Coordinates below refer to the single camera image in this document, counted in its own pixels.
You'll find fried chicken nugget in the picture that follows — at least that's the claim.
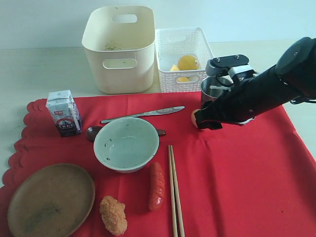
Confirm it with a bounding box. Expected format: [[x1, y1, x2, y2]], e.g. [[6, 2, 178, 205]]
[[99, 196, 127, 237]]

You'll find red sausage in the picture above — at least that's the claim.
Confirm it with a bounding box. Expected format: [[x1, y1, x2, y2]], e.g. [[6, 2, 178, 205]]
[[148, 162, 165, 211]]

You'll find large cream plastic bin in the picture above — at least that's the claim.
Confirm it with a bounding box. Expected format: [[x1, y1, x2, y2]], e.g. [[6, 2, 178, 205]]
[[81, 5, 155, 94]]

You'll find white ceramic bowl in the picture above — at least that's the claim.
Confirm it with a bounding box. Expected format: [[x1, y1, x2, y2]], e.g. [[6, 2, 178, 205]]
[[93, 118, 159, 173]]

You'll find right wooden chopstick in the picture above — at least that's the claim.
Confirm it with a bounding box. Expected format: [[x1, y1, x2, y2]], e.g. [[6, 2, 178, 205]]
[[170, 145, 185, 237]]

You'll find yellow cheese wedge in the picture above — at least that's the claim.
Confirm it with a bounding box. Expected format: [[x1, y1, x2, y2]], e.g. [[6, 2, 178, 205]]
[[170, 65, 190, 82]]

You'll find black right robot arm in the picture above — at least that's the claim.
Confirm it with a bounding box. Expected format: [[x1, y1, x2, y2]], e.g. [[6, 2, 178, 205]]
[[194, 37, 316, 130]]

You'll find red tablecloth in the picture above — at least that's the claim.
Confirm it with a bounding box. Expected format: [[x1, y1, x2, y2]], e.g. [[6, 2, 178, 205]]
[[0, 92, 316, 237]]

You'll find brown egg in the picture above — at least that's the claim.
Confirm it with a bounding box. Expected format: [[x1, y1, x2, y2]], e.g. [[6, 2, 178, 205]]
[[191, 109, 200, 129]]

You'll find white woven plastic basket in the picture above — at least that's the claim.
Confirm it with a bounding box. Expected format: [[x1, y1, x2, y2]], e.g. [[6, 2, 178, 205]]
[[155, 27, 213, 92]]

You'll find small milk carton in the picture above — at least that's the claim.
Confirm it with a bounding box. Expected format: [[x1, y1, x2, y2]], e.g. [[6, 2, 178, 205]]
[[46, 90, 82, 137]]

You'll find brown wooden plate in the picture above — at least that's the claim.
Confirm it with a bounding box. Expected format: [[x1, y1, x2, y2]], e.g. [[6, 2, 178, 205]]
[[7, 163, 95, 237]]

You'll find dark wooden spoon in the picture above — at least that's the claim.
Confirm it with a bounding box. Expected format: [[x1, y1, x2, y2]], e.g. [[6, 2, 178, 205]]
[[85, 126, 166, 142]]

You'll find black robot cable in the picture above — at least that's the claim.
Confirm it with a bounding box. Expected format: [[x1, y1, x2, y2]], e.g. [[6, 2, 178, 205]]
[[290, 96, 316, 104]]

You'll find stainless steel cup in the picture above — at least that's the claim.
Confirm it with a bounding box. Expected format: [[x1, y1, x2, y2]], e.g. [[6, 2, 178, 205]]
[[200, 76, 233, 105]]

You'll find yellow lemon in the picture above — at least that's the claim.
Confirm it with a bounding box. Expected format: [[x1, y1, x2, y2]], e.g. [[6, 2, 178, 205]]
[[178, 55, 200, 71]]

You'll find silver table knife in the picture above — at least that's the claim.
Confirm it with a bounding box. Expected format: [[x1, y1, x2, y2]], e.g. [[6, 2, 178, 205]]
[[100, 106, 185, 124]]

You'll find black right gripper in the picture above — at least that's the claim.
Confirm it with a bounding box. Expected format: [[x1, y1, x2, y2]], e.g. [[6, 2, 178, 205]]
[[194, 66, 300, 130]]

